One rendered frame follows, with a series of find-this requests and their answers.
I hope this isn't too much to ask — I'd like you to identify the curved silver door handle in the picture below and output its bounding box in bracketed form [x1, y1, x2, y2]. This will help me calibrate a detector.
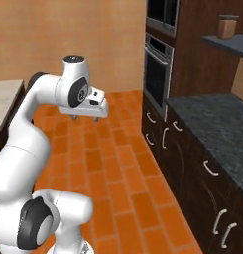
[212, 208, 228, 236]
[161, 127, 170, 150]
[220, 221, 238, 250]

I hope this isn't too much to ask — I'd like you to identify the steel built-in microwave oven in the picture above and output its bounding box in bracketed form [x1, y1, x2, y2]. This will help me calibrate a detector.
[145, 0, 181, 38]

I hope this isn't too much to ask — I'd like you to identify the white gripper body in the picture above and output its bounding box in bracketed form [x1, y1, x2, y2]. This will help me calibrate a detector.
[58, 98, 110, 119]

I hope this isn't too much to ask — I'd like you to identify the brown jar with dark lid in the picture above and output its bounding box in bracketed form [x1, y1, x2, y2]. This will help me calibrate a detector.
[216, 14, 240, 41]

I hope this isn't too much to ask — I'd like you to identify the curved silver drawer handle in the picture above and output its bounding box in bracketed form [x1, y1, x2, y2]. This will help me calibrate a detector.
[172, 120, 184, 133]
[145, 132, 156, 147]
[146, 111, 158, 125]
[202, 160, 220, 177]

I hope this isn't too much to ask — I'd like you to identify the dark wood tall cabinet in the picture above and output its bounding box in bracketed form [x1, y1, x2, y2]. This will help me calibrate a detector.
[141, 0, 243, 104]

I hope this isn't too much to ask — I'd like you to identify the dark grey wall shelf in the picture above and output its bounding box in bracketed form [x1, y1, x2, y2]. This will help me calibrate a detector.
[200, 32, 243, 61]

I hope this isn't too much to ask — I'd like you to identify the dark island cabinet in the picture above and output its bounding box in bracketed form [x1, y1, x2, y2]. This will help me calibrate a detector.
[0, 82, 28, 161]

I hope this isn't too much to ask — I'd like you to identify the dark wood drawer front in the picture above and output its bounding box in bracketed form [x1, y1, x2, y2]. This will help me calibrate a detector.
[166, 108, 196, 150]
[190, 138, 243, 219]
[141, 97, 167, 133]
[141, 122, 165, 157]

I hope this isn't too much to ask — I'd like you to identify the dark wood cupboard door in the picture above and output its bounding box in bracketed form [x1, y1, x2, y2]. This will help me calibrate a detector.
[163, 129, 206, 202]
[218, 201, 243, 254]
[187, 178, 226, 254]

